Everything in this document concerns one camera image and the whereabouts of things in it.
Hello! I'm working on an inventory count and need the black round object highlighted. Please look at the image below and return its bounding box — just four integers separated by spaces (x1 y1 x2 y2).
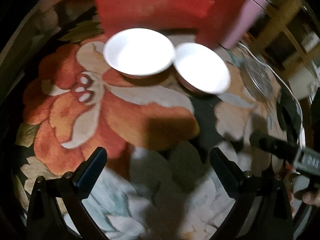
276 87 304 143

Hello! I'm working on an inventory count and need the red cloth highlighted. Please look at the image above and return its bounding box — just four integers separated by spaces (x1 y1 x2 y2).
90 0 253 48

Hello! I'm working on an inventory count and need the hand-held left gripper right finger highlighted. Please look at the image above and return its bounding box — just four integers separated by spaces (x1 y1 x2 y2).
209 147 294 240

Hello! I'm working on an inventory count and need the floral tablecloth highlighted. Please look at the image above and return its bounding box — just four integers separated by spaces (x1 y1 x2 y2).
10 12 308 240

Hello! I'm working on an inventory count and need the white cable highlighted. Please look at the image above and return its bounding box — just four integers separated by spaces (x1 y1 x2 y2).
236 41 307 153

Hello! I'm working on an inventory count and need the pink cup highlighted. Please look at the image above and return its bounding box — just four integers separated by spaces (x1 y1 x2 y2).
222 0 268 49

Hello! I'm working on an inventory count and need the person's right hand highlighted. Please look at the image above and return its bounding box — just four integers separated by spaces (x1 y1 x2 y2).
301 190 320 208

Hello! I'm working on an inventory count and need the white bowl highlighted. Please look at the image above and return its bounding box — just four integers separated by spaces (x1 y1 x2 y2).
103 28 175 79
172 42 231 96

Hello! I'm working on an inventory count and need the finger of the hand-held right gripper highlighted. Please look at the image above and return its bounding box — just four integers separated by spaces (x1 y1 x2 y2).
250 131 304 162

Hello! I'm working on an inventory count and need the wooden chair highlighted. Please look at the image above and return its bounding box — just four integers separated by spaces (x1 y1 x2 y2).
246 0 320 73

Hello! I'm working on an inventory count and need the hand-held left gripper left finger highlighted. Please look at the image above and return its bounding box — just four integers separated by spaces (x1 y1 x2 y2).
26 147 108 240

